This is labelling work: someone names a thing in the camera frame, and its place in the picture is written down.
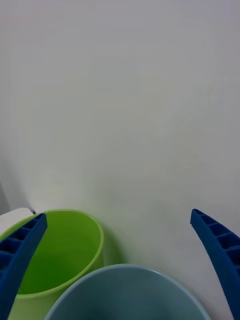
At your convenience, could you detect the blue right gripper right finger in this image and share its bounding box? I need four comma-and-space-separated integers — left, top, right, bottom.
190, 208, 240, 320

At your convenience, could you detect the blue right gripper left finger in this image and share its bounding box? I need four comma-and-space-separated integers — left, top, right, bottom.
0, 212, 48, 320

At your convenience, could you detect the green plastic bin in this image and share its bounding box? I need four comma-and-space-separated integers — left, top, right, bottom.
0, 209, 105, 320

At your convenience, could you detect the pale blue plastic bin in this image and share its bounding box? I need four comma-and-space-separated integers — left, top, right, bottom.
44, 263, 212, 320

